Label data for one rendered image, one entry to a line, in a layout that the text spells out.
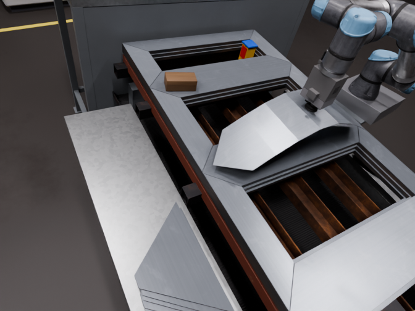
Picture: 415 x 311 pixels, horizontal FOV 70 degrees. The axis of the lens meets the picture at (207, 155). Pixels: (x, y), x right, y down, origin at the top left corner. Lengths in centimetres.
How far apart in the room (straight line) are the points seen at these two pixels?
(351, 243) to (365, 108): 94
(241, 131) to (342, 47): 36
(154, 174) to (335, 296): 65
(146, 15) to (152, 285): 112
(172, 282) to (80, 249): 99
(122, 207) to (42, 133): 142
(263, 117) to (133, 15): 78
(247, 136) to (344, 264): 45
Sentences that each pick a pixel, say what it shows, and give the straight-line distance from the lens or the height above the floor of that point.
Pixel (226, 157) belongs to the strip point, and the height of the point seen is 91.
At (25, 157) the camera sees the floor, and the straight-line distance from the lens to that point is 219.
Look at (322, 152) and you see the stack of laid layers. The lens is 116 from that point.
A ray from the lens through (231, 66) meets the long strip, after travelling 142.
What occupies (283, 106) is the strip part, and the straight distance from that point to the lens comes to 100.
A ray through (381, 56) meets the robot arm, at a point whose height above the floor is 98.
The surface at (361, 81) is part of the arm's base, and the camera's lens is 177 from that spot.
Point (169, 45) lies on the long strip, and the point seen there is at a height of 86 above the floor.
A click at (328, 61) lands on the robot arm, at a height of 121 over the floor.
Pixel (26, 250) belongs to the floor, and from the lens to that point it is 183.
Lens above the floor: 159
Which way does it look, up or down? 48 degrees down
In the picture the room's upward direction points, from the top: 15 degrees clockwise
